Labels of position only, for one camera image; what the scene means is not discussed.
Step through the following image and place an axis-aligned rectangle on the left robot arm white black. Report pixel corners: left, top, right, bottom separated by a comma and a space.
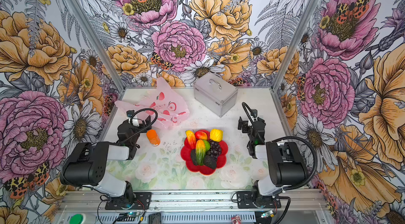
60, 108, 158, 209

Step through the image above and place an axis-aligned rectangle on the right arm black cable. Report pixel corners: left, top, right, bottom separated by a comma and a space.
242, 102, 319, 224

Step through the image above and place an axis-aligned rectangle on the dark purple grapes toy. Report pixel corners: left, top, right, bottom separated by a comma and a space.
206, 140, 222, 160

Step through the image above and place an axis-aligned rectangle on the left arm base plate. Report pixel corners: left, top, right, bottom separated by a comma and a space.
105, 192, 152, 210

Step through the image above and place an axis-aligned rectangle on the pink plastic bag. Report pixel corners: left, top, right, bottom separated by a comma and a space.
116, 77, 190, 129

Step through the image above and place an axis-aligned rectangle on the orange plastic bottle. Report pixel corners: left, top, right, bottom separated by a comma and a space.
146, 129, 160, 146

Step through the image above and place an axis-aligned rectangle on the yellow lemon toy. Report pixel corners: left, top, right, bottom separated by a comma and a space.
210, 129, 223, 142

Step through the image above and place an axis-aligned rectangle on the red flower-shaped plate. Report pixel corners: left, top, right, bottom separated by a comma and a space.
180, 130, 228, 176

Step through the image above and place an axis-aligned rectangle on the green round button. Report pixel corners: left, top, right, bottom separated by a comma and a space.
69, 214, 84, 224

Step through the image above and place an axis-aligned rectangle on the aluminium rail frame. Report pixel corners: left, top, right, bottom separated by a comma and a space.
54, 189, 334, 224

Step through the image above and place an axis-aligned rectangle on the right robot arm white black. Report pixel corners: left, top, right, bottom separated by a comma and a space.
236, 117, 309, 209

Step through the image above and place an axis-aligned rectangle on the silver metal case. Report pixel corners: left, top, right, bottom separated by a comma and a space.
193, 73, 238, 117

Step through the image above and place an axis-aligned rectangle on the red yellow peach toy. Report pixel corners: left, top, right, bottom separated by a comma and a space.
195, 130, 208, 140

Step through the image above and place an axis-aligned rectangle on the red yellow mango toy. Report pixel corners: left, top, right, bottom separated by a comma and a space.
186, 130, 197, 149

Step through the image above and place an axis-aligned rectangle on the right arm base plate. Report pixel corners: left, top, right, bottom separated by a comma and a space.
234, 191, 281, 209

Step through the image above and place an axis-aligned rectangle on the dark avocado toy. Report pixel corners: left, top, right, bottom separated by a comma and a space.
203, 155, 217, 170

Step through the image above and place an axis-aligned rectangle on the green lime toy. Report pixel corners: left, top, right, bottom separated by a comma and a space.
203, 140, 211, 152

